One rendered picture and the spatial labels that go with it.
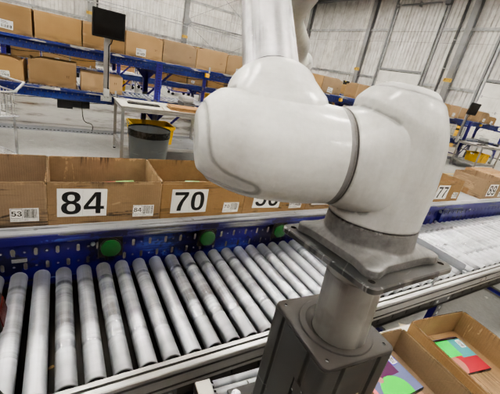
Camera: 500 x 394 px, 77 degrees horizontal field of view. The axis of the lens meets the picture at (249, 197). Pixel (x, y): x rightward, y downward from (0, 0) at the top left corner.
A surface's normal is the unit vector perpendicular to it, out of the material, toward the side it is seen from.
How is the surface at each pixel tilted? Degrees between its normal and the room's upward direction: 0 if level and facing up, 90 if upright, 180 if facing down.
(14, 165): 90
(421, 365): 89
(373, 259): 12
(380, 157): 81
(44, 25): 90
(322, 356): 0
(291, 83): 38
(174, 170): 90
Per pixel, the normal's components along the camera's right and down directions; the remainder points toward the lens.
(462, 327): -0.90, -0.02
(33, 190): 0.49, 0.41
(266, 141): 0.11, 0.13
